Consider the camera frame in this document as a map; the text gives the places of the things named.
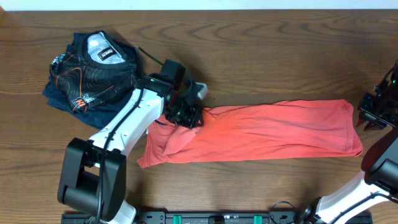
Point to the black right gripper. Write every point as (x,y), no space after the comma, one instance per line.
(368,113)

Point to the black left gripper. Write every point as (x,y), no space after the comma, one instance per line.
(193,121)

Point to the red printed t-shirt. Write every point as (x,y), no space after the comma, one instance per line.
(283,130)

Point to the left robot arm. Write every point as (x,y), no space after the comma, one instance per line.
(93,178)

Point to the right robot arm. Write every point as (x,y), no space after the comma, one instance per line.
(377,180)

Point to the folded navy blue garment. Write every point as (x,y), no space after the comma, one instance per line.
(97,117)

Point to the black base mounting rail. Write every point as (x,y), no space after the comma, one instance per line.
(210,218)

